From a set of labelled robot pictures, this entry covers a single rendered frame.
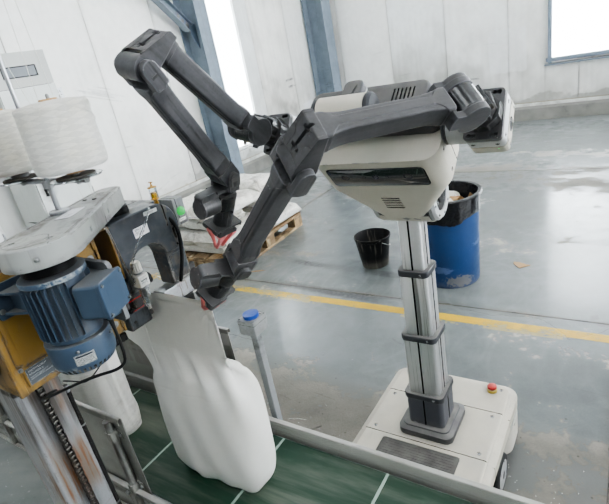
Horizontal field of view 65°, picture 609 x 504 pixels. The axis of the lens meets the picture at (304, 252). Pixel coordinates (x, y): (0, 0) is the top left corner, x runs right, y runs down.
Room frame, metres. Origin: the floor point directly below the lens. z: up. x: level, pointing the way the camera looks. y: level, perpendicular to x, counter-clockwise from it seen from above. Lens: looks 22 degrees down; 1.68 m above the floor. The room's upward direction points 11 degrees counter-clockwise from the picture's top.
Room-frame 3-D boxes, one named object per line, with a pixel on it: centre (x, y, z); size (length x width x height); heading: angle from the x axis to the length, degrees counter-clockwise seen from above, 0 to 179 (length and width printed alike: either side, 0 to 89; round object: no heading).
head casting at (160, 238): (1.51, 0.58, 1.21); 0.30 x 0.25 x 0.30; 53
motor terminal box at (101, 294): (1.03, 0.48, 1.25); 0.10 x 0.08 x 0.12; 168
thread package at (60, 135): (1.17, 0.50, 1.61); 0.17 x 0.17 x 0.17
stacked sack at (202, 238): (4.30, 0.63, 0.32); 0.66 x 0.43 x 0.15; 145
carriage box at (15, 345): (1.21, 0.75, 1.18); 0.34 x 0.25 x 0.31; 143
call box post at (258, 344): (1.56, 0.24, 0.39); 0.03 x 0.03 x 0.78; 53
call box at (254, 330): (1.56, 0.24, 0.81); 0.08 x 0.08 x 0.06; 53
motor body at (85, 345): (1.05, 0.58, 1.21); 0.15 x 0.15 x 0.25
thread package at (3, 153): (1.33, 0.71, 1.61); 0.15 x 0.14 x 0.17; 53
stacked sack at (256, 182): (4.94, 0.45, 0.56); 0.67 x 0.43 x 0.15; 53
